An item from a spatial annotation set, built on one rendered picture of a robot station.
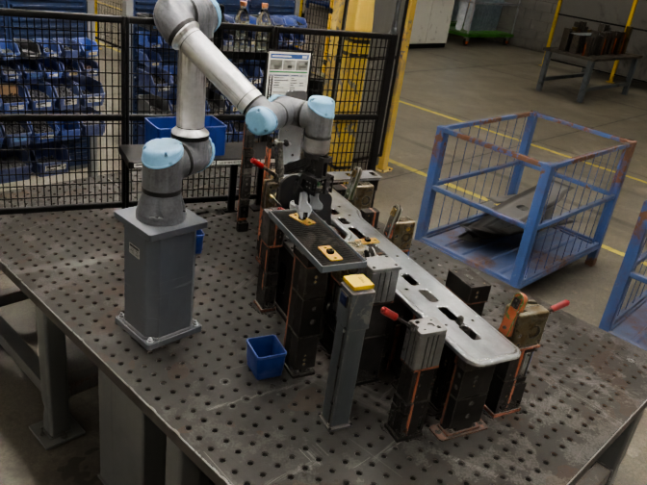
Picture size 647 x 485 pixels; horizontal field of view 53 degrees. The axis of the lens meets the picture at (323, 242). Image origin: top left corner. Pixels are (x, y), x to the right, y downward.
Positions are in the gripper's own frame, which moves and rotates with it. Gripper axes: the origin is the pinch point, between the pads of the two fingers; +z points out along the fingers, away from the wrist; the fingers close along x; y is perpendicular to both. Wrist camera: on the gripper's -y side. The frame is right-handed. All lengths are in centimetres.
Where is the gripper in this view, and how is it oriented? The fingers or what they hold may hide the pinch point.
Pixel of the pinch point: (302, 213)
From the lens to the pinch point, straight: 196.0
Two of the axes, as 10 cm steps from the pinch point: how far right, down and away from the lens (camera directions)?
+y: 7.0, 3.8, -6.1
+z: -1.3, 9.0, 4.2
